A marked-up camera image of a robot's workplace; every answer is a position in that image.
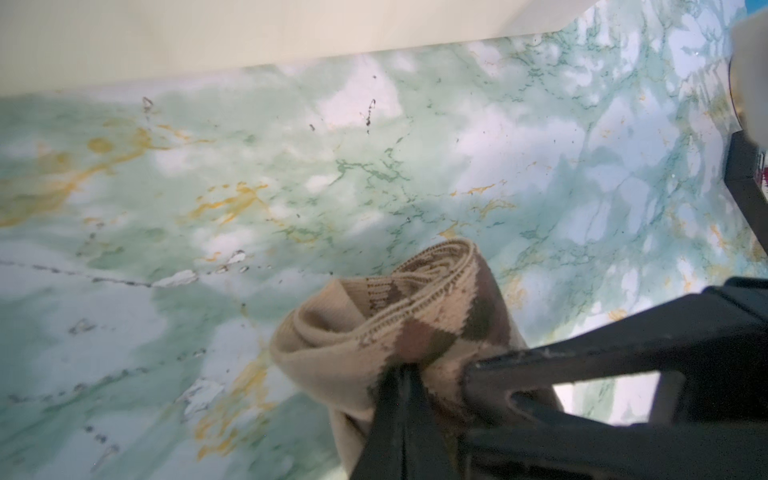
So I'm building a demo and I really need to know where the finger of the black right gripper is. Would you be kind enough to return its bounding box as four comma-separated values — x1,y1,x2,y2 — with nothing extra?
462,277,767,424
462,423,767,479

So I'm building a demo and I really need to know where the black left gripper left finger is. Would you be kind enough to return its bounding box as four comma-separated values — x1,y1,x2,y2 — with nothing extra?
350,366,410,480

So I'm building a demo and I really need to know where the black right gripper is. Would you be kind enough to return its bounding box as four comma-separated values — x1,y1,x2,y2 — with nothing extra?
724,130,767,251

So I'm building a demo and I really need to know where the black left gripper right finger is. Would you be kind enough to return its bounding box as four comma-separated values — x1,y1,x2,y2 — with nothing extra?
407,368,458,480

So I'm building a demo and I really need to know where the beige argyle sock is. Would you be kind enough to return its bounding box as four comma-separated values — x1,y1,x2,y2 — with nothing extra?
270,238,528,472

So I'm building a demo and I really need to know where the white compartment organizer tray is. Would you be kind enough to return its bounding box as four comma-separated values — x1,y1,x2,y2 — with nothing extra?
1,0,588,96

